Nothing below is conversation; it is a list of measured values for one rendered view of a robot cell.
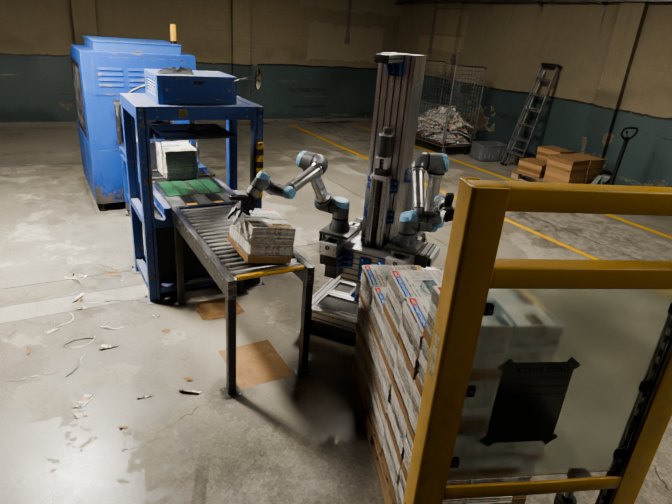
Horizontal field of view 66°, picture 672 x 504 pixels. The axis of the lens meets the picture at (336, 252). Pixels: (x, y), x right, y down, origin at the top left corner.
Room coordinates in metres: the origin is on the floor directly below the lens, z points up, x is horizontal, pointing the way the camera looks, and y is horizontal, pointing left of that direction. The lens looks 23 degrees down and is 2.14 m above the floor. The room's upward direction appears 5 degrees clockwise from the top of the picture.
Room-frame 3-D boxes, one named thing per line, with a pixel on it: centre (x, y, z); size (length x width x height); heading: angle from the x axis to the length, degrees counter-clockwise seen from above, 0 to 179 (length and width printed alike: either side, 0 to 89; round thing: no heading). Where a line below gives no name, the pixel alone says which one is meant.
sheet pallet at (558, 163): (8.52, -3.58, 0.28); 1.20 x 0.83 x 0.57; 31
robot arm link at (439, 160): (3.31, -0.60, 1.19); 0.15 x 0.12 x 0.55; 94
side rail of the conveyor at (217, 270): (3.15, 0.92, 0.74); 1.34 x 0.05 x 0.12; 31
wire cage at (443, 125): (10.80, -1.93, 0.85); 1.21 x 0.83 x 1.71; 31
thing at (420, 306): (1.93, -0.53, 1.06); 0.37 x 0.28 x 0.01; 98
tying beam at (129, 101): (4.15, 1.23, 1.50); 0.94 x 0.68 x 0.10; 121
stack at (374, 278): (2.35, -0.45, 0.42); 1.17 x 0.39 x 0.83; 10
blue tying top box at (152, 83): (4.15, 1.23, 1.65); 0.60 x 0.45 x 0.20; 121
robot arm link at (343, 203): (3.49, 0.00, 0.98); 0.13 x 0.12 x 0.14; 57
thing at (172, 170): (4.64, 1.53, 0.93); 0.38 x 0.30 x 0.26; 31
